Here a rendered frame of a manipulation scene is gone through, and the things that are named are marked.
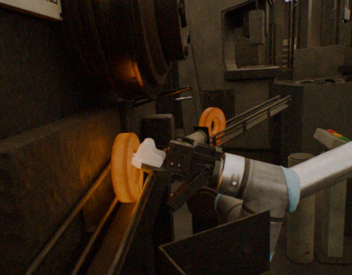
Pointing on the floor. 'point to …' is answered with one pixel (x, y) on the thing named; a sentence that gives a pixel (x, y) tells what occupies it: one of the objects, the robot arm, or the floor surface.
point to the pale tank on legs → (287, 34)
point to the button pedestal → (332, 214)
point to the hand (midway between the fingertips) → (128, 159)
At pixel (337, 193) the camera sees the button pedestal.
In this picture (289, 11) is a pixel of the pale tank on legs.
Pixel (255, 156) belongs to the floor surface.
